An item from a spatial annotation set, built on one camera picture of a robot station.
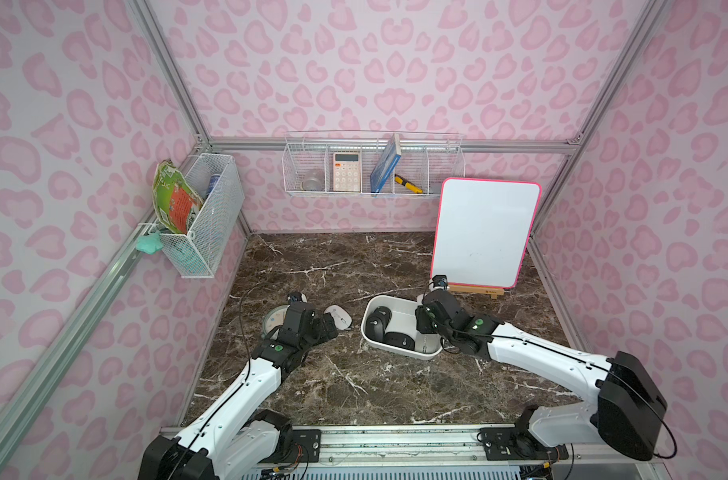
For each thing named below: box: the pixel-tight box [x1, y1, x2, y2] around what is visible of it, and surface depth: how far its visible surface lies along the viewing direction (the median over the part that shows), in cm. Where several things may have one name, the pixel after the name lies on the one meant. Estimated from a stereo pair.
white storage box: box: [361, 294, 443, 359], surface depth 92 cm
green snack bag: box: [153, 159, 203, 235], surface depth 74 cm
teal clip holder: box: [135, 231, 164, 255], surface depth 64 cm
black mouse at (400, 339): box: [384, 332, 415, 351], surface depth 90 cm
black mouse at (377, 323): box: [365, 306, 393, 342], surface depth 92 cm
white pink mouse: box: [324, 305, 353, 330], surface depth 96 cm
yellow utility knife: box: [394, 174, 424, 194], surface depth 100 cm
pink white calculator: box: [333, 152, 361, 192], surface depth 97 cm
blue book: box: [370, 133, 402, 193], surface depth 90 cm
